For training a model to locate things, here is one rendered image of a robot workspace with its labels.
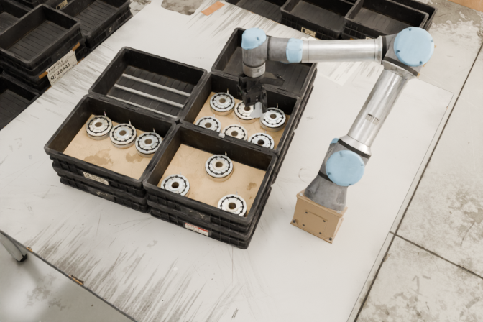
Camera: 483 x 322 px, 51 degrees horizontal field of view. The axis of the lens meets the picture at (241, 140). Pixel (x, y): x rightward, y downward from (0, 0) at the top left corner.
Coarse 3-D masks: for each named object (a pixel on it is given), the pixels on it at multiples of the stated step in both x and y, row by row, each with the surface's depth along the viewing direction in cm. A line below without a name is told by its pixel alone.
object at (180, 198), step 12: (204, 132) 189; (168, 144) 185; (240, 144) 186; (276, 156) 183; (144, 180) 175; (264, 180) 176; (156, 192) 174; (168, 192) 173; (192, 204) 171; (204, 204) 170; (252, 204) 170; (228, 216) 168; (240, 216) 167; (252, 216) 170
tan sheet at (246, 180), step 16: (176, 160) 193; (192, 160) 193; (192, 176) 189; (240, 176) 189; (256, 176) 189; (192, 192) 184; (208, 192) 185; (224, 192) 185; (240, 192) 185; (256, 192) 185
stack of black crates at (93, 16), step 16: (80, 0) 310; (96, 0) 322; (112, 0) 315; (128, 0) 306; (80, 16) 313; (96, 16) 313; (112, 16) 298; (128, 16) 313; (96, 32) 294; (112, 32) 305
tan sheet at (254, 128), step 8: (208, 96) 213; (208, 104) 211; (200, 112) 208; (208, 112) 208; (232, 112) 208; (224, 120) 206; (232, 120) 206; (248, 128) 203; (256, 128) 203; (248, 136) 201; (272, 136) 201; (280, 136) 201
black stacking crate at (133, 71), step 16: (128, 64) 223; (144, 64) 219; (160, 64) 215; (112, 80) 214; (128, 80) 218; (160, 80) 218; (176, 80) 219; (192, 80) 216; (128, 96) 212; (160, 96) 213; (176, 96) 213; (176, 112) 208
